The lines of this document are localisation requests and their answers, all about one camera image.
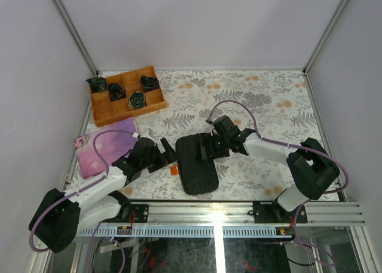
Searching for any dark rolled tape far left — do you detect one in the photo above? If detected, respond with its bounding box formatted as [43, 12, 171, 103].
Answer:
[86, 76, 107, 94]

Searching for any black plastic tool case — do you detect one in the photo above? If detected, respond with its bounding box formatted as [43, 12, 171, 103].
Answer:
[175, 133, 219, 196]

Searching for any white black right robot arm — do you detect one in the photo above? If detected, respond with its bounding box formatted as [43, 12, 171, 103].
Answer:
[211, 115, 340, 222]

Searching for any black rolled tape right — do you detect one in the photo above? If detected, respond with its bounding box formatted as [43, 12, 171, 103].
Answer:
[140, 75, 160, 93]

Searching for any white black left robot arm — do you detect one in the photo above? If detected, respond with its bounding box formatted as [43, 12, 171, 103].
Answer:
[28, 137, 178, 253]

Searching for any black orange rolled tape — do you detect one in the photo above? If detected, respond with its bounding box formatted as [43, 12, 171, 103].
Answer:
[108, 83, 126, 102]

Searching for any aluminium front rail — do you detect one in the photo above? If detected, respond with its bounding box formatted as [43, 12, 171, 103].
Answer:
[132, 201, 365, 227]

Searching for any purple cloth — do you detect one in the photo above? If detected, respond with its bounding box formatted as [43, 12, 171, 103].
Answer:
[74, 117, 138, 179]

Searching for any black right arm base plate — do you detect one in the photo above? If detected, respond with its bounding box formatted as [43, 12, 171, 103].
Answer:
[252, 201, 308, 224]

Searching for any orange wooden compartment tray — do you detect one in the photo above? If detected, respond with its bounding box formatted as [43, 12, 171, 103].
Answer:
[89, 66, 167, 127]

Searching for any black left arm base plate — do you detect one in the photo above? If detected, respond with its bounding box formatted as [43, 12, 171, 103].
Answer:
[118, 204, 149, 223]

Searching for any orange case latch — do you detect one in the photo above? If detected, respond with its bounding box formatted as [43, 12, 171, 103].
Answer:
[170, 165, 179, 176]

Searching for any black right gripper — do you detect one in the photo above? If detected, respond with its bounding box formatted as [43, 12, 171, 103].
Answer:
[196, 133, 230, 161]

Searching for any grey slotted cable duct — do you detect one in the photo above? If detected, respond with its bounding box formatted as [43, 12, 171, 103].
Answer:
[77, 225, 292, 239]

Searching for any blue yellow rolled tape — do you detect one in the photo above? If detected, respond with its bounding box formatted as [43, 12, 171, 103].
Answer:
[128, 91, 147, 111]

